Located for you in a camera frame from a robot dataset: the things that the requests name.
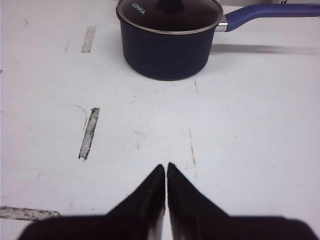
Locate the glass pot lid blue knob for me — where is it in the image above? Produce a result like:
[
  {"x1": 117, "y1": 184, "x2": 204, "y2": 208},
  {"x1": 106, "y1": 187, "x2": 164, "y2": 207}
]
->
[{"x1": 116, "y1": 0, "x2": 223, "y2": 35}]

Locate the dark blue saucepan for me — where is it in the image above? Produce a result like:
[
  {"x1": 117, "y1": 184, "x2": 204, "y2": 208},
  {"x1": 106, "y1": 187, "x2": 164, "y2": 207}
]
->
[{"x1": 115, "y1": 3, "x2": 320, "y2": 81}]

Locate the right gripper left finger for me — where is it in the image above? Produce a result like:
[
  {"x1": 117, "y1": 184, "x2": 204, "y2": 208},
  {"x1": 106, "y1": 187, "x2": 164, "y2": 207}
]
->
[{"x1": 19, "y1": 164, "x2": 165, "y2": 240}]

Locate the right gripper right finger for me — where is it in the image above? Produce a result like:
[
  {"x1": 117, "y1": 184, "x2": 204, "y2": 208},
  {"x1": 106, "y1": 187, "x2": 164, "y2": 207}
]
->
[{"x1": 167, "y1": 162, "x2": 318, "y2": 240}]

